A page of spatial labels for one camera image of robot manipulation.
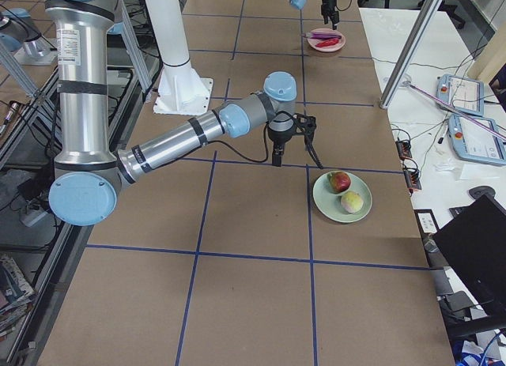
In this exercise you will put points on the stack of magazines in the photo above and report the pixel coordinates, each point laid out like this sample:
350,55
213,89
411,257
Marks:
17,295

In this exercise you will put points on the white power strip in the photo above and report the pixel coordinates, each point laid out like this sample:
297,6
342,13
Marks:
31,216

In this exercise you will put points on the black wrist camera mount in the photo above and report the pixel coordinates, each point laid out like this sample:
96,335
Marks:
305,126

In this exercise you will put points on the white camera stand pillar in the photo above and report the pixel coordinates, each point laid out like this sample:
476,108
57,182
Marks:
181,90

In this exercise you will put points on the pink plate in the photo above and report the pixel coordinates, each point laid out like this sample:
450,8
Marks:
337,47

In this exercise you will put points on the red apple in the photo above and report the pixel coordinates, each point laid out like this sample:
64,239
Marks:
339,181

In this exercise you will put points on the aluminium frame post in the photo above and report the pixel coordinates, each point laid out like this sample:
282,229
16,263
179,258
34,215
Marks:
427,12

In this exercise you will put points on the red chili pepper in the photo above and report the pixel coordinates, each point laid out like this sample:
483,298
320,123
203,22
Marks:
328,43

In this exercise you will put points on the yellow-green peach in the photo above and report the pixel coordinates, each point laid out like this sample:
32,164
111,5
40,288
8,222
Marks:
352,202

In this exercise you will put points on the aluminium side table frame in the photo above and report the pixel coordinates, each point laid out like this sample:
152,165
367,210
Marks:
48,252

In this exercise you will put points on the upper teach pendant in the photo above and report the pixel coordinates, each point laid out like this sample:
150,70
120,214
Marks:
462,93

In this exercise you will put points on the black monitor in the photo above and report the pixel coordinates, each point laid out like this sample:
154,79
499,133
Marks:
473,244

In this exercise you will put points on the purple eggplant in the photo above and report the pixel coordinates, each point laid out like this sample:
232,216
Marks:
321,35

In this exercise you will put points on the teach pendant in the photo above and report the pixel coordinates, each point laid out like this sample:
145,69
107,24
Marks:
473,143
462,93

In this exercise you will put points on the orange black electronics module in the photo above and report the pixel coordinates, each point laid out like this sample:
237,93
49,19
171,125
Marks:
404,149

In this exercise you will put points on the lower teach pendant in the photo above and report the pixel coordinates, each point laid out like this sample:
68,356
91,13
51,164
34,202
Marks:
473,143

